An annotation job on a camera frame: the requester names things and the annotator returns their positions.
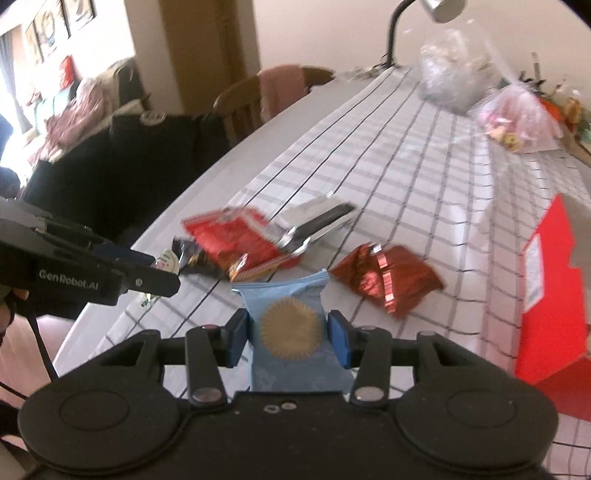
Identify blue cookie snack packet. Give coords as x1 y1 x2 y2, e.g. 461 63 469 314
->
232 270 353 393

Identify clear plastic bag pink snacks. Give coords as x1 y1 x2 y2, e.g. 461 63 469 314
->
470 84 563 154

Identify person left hand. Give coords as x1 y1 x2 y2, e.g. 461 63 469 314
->
0 287 29 344

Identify teal wrapped candy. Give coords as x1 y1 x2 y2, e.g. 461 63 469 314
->
139 249 180 309

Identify dark red foil snack bag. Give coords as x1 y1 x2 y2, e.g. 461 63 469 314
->
329 243 445 320

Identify black bag on chair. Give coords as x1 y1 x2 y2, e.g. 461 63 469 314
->
21 111 229 246

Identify silver black snack packet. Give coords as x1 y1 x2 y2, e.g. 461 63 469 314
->
270 195 359 256

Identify sofa with clothes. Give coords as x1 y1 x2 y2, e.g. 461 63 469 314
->
26 57 148 166

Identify red cardboard box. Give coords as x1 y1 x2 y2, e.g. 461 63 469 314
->
515 194 590 421

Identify wooden chair with pink cloth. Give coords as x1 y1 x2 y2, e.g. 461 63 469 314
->
213 65 335 147

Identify pink cloth on chair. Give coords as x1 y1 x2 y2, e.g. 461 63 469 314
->
257 64 307 123

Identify brown wooden door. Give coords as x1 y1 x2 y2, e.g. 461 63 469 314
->
159 0 260 114

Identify clear plastic bag grey contents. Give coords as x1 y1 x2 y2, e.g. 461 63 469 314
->
419 29 498 115

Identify silver desk lamp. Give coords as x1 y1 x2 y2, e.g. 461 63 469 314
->
383 0 469 68

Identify framed wall pictures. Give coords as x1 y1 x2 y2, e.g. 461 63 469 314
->
24 0 95 65

